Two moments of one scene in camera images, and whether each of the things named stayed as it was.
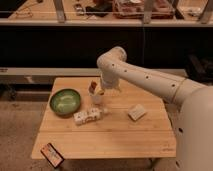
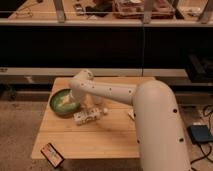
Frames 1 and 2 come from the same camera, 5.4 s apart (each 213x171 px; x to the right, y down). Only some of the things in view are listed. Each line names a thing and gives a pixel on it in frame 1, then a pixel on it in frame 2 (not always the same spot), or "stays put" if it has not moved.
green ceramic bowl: x=65 y=102 stays put
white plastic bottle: x=85 y=116 stays put
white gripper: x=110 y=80 → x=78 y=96
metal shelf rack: x=106 y=12 stays put
